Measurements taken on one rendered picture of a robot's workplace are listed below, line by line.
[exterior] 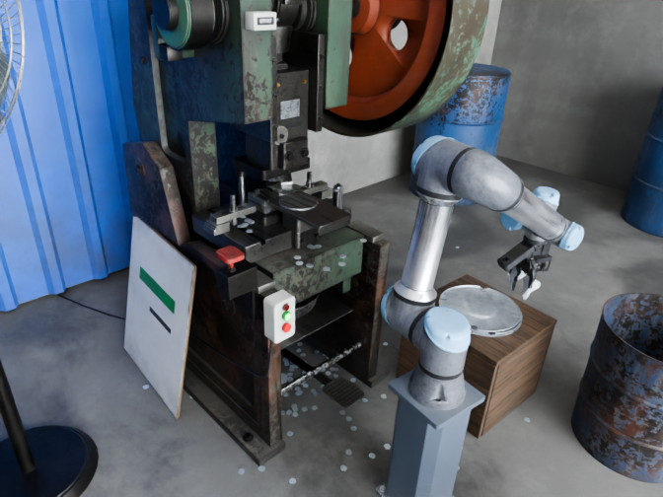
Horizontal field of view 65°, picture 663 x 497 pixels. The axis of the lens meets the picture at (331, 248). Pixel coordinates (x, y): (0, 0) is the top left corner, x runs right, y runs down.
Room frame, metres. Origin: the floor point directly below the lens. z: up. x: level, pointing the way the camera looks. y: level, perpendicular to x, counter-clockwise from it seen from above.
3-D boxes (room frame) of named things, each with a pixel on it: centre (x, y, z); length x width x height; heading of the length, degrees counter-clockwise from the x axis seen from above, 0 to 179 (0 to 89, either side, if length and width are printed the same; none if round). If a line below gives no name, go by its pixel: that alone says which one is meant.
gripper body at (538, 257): (1.45, -0.64, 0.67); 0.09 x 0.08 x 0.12; 114
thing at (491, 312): (1.58, -0.55, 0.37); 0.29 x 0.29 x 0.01
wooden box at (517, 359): (1.58, -0.55, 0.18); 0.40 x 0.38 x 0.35; 42
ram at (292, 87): (1.58, 0.17, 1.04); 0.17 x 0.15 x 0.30; 45
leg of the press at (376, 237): (1.90, 0.11, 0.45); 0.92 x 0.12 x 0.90; 45
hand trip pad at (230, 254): (1.21, 0.27, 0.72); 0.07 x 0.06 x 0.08; 45
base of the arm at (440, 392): (1.06, -0.30, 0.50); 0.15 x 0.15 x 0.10
